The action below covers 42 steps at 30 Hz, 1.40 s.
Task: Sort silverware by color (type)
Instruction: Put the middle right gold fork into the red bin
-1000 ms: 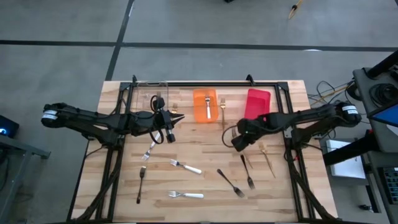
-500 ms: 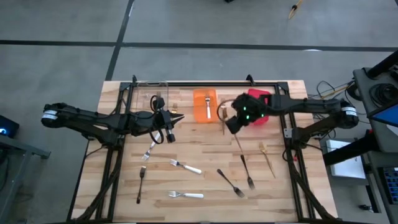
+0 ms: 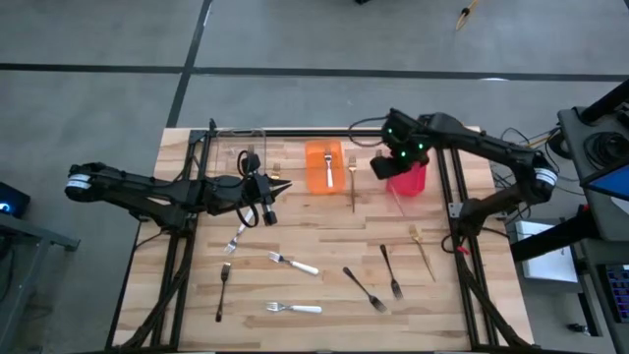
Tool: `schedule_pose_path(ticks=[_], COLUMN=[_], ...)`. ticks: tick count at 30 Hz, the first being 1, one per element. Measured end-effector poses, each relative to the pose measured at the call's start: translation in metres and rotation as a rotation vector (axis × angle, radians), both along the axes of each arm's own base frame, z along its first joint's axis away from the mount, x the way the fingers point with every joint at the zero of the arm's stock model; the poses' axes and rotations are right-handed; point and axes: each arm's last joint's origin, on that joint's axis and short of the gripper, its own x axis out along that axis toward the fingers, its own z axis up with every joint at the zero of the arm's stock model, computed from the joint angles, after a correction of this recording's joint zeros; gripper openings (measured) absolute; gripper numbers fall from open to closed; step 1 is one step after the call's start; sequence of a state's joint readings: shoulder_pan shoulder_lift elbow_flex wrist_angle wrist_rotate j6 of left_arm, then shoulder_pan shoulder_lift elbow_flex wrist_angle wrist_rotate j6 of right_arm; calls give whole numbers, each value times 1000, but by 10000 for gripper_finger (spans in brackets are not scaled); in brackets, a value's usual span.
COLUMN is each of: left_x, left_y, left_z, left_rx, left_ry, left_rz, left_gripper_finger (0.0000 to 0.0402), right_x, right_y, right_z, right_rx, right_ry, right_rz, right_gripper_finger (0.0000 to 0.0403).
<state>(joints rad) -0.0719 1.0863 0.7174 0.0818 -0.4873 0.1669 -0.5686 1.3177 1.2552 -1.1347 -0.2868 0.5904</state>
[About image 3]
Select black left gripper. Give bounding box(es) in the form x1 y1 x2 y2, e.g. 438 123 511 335
213 152 293 227

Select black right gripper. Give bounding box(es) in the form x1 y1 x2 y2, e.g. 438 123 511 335
370 107 434 181

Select orange plastic bin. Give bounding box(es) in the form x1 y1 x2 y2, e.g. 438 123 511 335
304 140 345 195

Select red plastic bin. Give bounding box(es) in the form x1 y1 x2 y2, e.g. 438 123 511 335
385 159 429 198

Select clear plastic bin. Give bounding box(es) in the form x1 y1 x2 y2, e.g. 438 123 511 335
210 128 268 184

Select grey and black equipment cart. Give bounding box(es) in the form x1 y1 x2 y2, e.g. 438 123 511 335
557 78 629 242

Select black metal beam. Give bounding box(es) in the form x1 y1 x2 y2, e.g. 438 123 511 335
510 208 591 263

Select white box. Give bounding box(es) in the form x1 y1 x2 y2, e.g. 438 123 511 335
515 219 580 284

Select blue panel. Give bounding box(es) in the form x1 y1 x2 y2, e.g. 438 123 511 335
587 164 629 202

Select grey metal bench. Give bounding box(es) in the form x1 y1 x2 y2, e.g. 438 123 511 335
0 211 83 354

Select black keypad panel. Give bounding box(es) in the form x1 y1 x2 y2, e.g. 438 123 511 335
597 263 629 324

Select black box with blue light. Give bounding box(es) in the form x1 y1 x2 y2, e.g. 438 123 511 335
0 180 31 220

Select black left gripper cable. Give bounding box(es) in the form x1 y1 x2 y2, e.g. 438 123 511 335
237 149 261 229

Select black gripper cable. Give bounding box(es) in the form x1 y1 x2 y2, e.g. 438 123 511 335
237 149 261 229
347 116 392 148

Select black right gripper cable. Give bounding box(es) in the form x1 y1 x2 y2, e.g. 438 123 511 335
347 116 392 148

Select tangled floor cables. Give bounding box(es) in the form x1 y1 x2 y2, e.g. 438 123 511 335
490 126 566 217

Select black sleeved cable bundle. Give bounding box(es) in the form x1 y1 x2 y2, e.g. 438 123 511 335
117 230 193 351
449 230 535 351

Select coiled black cable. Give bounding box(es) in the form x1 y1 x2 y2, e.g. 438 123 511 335
583 130 629 171

